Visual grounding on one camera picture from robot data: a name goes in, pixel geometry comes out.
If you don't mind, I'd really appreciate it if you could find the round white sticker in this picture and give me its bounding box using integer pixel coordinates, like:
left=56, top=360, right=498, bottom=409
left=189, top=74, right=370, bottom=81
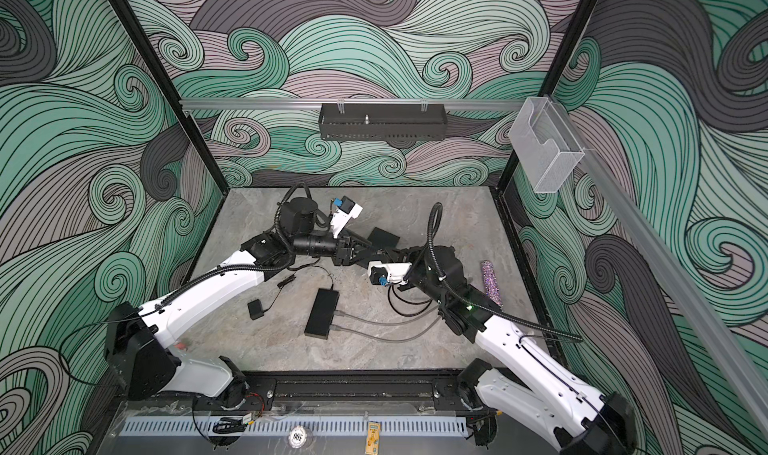
left=287, top=425, right=311, bottom=449

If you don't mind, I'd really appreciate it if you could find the yellow label tag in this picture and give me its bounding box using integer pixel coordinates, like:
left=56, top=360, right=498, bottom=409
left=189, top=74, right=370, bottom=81
left=365, top=421, right=381, bottom=455

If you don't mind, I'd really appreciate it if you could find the dark grey box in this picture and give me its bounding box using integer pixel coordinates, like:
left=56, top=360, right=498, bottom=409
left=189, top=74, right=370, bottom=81
left=367, top=227, right=400, bottom=249

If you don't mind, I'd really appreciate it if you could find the black perforated wall tray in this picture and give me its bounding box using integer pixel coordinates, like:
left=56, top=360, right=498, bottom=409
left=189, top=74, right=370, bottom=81
left=318, top=103, right=448, bottom=143

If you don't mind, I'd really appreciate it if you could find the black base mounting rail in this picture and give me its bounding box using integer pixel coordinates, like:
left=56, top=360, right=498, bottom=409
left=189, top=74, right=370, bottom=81
left=123, top=369, right=470, bottom=412

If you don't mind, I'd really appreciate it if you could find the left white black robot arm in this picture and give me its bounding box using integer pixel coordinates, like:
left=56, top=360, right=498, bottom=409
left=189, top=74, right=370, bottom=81
left=102, top=191, right=371, bottom=410

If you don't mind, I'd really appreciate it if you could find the white slotted cable duct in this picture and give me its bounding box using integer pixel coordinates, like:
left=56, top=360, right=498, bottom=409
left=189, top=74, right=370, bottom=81
left=119, top=416, right=468, bottom=437

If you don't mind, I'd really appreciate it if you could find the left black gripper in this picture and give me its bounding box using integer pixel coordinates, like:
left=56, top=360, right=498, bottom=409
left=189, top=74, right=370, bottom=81
left=294, top=227, right=378, bottom=268

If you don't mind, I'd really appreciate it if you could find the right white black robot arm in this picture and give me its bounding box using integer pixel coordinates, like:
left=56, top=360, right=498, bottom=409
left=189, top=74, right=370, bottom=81
left=368, top=203, right=638, bottom=454

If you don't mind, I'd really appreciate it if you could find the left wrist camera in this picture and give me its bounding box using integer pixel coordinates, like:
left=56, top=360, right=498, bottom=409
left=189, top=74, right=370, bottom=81
left=330, top=196, right=363, bottom=238

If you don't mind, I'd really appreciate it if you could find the glitter purple microphone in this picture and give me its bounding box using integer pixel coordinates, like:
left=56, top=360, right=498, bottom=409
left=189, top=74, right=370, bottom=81
left=480, top=260, right=503, bottom=307

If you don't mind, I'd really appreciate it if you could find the clear acrylic wall holder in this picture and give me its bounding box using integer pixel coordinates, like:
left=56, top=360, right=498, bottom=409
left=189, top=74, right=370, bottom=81
left=508, top=96, right=584, bottom=194

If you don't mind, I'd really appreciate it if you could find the grey ethernet cable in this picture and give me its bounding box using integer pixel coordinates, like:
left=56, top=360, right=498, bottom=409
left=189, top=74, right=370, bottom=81
left=334, top=303, right=439, bottom=328
left=329, top=314, right=444, bottom=343

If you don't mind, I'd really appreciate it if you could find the black network switch box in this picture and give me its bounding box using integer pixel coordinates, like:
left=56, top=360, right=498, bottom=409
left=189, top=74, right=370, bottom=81
left=304, top=289, right=339, bottom=340

